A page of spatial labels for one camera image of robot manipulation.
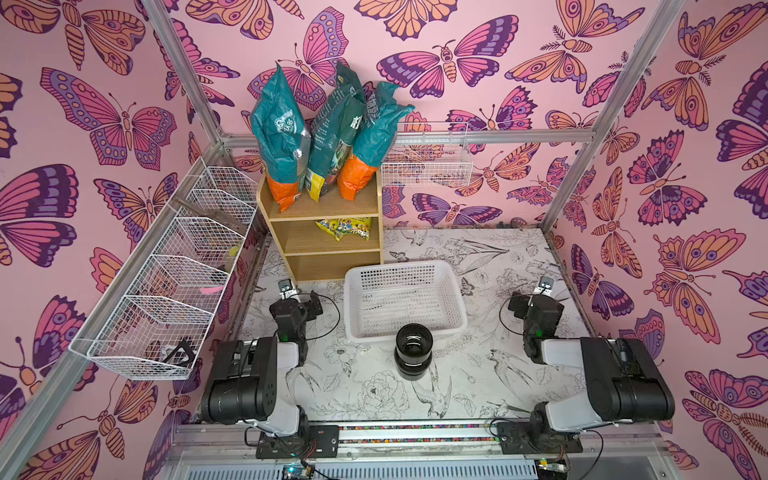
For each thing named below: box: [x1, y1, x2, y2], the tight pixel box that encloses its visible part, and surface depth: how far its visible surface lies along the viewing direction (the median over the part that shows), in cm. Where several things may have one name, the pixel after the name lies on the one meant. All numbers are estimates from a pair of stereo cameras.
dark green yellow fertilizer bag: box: [305, 62, 366, 202], surface depth 74 cm
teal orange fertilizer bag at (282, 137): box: [250, 62, 312, 212], surface depth 67 cm
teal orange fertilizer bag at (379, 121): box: [337, 81, 414, 201], surface depth 76 cm
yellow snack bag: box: [315, 217, 371, 241], surface depth 96 cm
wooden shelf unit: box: [256, 168, 385, 282], surface depth 94 cm
